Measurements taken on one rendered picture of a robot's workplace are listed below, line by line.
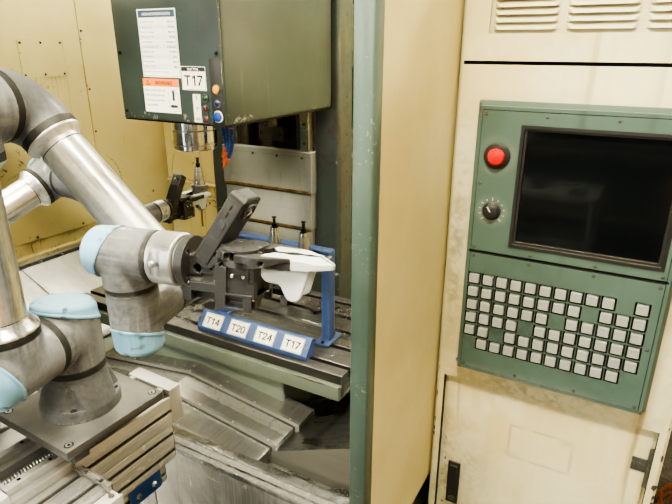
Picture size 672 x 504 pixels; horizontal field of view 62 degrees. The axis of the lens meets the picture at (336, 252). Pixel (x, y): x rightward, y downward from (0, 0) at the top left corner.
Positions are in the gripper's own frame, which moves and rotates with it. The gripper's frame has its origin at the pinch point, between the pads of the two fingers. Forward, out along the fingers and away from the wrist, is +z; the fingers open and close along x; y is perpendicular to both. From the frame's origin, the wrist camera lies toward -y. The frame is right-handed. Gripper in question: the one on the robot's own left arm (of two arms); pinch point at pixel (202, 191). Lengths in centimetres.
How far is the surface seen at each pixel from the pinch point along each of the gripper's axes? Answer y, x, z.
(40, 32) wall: -57, -101, 14
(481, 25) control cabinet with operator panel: -57, 109, -24
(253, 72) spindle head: -44, 32, -7
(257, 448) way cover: 61, 58, -49
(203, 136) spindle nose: -22.0, 7.0, -4.4
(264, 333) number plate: 37, 46, -25
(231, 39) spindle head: -54, 32, -17
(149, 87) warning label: -39.6, 1.2, -21.5
